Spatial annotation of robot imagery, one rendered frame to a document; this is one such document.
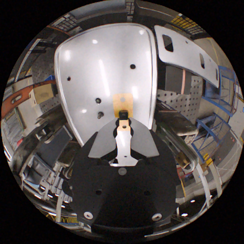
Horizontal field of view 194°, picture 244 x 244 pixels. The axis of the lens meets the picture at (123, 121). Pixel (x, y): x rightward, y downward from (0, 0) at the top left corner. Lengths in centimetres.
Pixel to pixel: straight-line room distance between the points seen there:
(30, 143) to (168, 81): 33
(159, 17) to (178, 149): 29
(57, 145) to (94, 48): 67
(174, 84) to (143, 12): 19
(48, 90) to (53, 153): 55
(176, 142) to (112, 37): 23
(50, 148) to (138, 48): 70
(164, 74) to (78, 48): 19
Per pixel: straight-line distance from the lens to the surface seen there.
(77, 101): 17
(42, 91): 19
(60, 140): 71
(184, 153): 16
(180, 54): 19
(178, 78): 20
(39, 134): 22
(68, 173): 31
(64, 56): 20
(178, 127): 19
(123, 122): 15
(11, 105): 21
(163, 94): 51
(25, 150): 21
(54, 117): 22
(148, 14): 22
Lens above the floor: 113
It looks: 59 degrees down
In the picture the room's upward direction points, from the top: 179 degrees counter-clockwise
